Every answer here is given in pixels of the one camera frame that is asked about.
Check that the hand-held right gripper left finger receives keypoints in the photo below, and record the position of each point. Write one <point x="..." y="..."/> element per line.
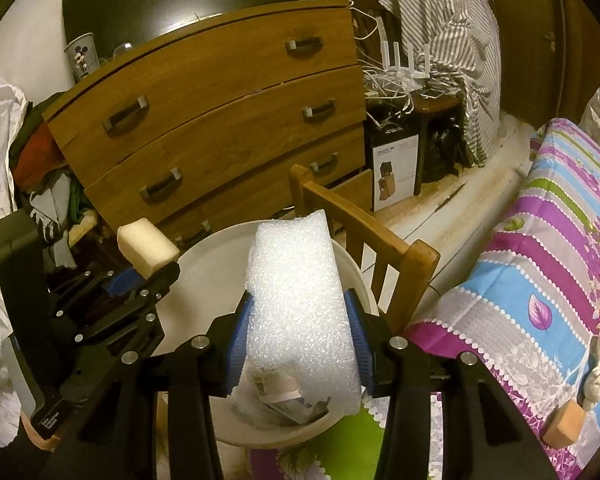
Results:
<point x="237" y="342"/>

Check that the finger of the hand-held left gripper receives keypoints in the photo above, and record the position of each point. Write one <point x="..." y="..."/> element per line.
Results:
<point x="121" y="282"/>
<point x="130" y="325"/>

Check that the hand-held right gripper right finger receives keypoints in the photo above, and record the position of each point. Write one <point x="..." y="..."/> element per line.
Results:
<point x="358" y="342"/>

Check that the cream sponge block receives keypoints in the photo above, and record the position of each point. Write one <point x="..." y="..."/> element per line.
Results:
<point x="145" y="245"/>

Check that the white plastic bucket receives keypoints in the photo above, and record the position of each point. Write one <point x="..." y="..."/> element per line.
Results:
<point x="205" y="280"/>

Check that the white foam sheet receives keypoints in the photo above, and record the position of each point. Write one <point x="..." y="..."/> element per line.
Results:
<point x="295" y="285"/>

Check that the crumpled printed packaging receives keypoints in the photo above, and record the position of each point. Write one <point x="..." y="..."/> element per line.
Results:
<point x="280" y="400"/>

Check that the pile of clothes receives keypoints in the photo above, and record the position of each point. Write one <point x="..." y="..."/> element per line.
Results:
<point x="45" y="195"/>

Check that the wooden chair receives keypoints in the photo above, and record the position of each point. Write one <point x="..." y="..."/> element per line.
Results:
<point x="380" y="240"/>

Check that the large crumpled white bag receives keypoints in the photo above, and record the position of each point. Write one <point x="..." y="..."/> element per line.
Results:
<point x="0" y="135"/>

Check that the white box with knife print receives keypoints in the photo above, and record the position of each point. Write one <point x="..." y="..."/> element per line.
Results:
<point x="395" y="175"/>

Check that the striped floral blanket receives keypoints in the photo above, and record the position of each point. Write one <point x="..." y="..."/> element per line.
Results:
<point x="530" y="240"/>

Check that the wooden chest of drawers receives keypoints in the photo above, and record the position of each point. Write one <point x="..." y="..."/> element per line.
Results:
<point x="205" y="100"/>

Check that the black bag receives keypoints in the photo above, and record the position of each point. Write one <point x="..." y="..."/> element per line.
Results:
<point x="445" y="155"/>

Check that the small wooden block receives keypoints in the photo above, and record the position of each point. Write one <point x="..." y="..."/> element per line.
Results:
<point x="562" y="425"/>

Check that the cartoon print cup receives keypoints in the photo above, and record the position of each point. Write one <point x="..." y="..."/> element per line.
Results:
<point x="82" y="57"/>

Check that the small plush rabbit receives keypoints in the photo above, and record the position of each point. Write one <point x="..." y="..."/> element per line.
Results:
<point x="595" y="385"/>

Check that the white router with antennas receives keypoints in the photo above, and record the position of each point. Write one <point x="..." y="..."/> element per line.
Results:
<point x="400" y="74"/>

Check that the grey striped hanging cloth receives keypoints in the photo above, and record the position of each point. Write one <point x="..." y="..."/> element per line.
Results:
<point x="445" y="35"/>

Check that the dark wooden wardrobe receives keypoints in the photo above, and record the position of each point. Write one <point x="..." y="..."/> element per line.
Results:
<point x="530" y="35"/>

